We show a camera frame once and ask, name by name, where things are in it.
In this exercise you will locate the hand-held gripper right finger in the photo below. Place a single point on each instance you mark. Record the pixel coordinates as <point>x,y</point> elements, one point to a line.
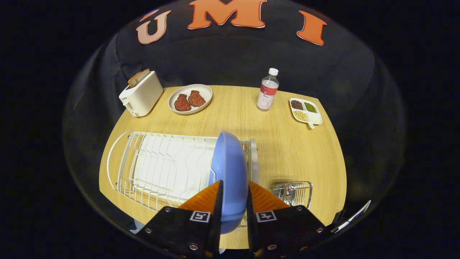
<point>250,230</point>

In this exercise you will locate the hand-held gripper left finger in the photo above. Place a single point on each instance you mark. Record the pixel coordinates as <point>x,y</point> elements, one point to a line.
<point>219,212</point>

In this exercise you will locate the blue plate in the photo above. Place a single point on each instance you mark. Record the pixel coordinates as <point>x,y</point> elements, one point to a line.
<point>230,169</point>

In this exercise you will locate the white oval dish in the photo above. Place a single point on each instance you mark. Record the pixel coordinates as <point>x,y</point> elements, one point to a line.
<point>206,91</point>

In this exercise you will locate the white divided dish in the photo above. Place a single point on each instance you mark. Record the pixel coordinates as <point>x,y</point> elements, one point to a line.
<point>316,117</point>

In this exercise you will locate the white drip tray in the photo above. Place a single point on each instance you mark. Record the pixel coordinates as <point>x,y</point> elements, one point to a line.
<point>179,169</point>

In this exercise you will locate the red meat piece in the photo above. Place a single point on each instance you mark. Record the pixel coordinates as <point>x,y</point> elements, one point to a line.
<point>196,98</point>
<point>182,103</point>

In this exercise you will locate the yellow beans pile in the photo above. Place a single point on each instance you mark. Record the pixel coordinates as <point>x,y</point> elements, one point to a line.
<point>300,116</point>

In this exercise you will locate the clear bottle with red label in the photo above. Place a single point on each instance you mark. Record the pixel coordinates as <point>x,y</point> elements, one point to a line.
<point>267,93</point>

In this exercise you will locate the dark red beans pile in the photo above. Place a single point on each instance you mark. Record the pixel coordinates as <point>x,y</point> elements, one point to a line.
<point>297,104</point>

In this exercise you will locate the green beans pile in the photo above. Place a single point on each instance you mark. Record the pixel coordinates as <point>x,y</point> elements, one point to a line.
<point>310,107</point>

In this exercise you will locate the white toaster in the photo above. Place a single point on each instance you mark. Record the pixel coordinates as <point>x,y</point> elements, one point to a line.
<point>143,95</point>

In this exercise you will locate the brown toast slice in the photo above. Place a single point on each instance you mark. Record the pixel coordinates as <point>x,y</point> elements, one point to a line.
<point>133,81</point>
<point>143,75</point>

